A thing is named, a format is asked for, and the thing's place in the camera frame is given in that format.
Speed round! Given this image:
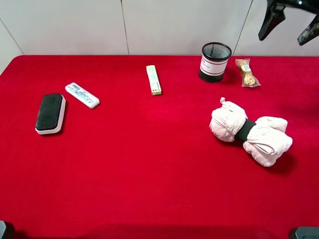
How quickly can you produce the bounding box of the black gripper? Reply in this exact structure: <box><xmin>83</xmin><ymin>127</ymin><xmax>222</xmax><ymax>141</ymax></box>
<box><xmin>258</xmin><ymin>0</ymin><xmax>319</xmax><ymax>45</ymax></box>

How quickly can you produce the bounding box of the gold chocolate candy pack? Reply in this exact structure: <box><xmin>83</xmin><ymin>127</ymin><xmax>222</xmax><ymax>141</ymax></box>
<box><xmin>235</xmin><ymin>58</ymin><xmax>260</xmax><ymax>88</ymax></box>

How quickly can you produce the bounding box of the dark object bottom right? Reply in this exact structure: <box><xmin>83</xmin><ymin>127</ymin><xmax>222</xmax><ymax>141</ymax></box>
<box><xmin>289</xmin><ymin>227</ymin><xmax>319</xmax><ymax>239</ymax></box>

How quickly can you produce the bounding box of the dark object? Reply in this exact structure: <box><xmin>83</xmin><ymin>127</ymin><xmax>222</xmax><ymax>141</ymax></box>
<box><xmin>0</xmin><ymin>221</ymin><xmax>14</xmax><ymax>239</ymax></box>
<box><xmin>289</xmin><ymin>227</ymin><xmax>319</xmax><ymax>239</ymax></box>

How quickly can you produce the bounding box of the dark object bottom left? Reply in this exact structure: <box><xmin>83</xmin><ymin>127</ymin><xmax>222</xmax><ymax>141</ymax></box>
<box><xmin>0</xmin><ymin>221</ymin><xmax>14</xmax><ymax>239</ymax></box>

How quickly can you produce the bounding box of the black mesh pen holder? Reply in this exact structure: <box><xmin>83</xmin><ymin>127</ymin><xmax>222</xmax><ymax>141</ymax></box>
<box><xmin>198</xmin><ymin>42</ymin><xmax>232</xmax><ymax>83</ymax></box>

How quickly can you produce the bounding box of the pink rolled towel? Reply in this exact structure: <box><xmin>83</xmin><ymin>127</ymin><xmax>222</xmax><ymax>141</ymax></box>
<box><xmin>209</xmin><ymin>97</ymin><xmax>293</xmax><ymax>167</ymax></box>

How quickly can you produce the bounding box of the black band around towel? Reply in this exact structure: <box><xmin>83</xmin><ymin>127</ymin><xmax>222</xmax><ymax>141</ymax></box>
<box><xmin>235</xmin><ymin>119</ymin><xmax>256</xmax><ymax>142</ymax></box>

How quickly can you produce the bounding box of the green white small box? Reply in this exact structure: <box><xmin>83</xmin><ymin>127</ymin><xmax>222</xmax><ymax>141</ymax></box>
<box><xmin>146</xmin><ymin>65</ymin><xmax>162</xmax><ymax>96</ymax></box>

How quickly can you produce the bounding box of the red table cloth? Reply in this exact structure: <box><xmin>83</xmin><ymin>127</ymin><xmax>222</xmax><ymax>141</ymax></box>
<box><xmin>0</xmin><ymin>55</ymin><xmax>319</xmax><ymax>239</ymax></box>

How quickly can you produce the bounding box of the black whiteboard eraser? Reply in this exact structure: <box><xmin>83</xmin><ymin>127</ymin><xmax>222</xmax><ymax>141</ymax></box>
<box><xmin>35</xmin><ymin>94</ymin><xmax>66</xmax><ymax>135</ymax></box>

